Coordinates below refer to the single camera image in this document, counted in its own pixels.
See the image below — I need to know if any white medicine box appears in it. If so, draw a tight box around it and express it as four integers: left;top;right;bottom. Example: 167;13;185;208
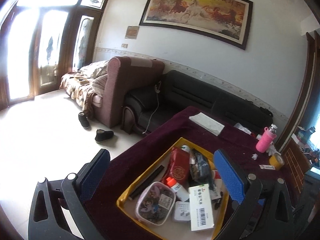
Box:
189;184;214;231

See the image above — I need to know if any black foil pouch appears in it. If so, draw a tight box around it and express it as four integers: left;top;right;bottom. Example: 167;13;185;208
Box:
189;148;215;190

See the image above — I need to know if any white case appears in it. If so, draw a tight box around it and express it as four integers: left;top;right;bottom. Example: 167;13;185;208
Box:
172;201;190;222

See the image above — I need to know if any orange capped white bottle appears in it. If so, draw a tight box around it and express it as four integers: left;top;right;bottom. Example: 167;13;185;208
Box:
166;177;189;202

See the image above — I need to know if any red pouch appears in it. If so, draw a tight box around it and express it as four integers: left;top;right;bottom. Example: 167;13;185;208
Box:
160;147;189;185

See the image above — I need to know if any clear cartoon pencil case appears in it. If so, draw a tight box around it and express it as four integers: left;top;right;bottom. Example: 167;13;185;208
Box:
135;181;176;226

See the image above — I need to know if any yellow tape roll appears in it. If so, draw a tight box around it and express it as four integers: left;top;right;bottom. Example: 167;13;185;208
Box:
269;153;284;171

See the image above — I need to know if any maroon velvet table cloth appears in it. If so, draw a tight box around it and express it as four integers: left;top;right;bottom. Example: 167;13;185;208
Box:
85;107;291;239

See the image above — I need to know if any pink sleeved water bottle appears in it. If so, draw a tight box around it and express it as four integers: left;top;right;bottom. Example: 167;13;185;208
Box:
255;124;278;153

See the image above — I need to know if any yellow storage box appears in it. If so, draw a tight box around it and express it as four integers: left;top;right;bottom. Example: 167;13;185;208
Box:
117;138;229;239

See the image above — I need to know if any black shoe on floor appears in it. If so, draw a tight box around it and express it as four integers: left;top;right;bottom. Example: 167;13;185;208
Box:
95;129;114;143

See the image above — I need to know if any white paper booklet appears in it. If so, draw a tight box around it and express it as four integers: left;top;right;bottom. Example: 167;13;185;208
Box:
189;112;225;136

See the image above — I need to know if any black shoe near sofa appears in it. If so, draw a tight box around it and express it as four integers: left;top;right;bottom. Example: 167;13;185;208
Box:
78;112;90;129

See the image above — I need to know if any black stick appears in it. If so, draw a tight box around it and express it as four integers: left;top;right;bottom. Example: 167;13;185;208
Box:
129;165;164;200

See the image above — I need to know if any maroon armchair sofa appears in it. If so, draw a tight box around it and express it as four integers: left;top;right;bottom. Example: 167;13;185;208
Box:
60;56;165;128

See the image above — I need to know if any black sofa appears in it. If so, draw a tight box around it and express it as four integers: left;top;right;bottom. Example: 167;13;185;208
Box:
121;70;273;134

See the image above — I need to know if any wooden glass door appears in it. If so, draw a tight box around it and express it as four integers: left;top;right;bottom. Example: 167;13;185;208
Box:
1;0;108;109

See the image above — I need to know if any framed horse painting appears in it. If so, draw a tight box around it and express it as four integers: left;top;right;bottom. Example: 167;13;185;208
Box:
139;0;253;50

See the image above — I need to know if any brick pattern wall panel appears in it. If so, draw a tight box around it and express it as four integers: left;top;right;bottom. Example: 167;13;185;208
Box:
282;139;311;197

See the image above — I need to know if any white charging cable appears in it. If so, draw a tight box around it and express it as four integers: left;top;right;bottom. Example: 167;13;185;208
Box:
142;81;162;134

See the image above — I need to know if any small wall plaque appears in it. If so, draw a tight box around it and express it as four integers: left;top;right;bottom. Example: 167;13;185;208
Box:
125;26;139;40

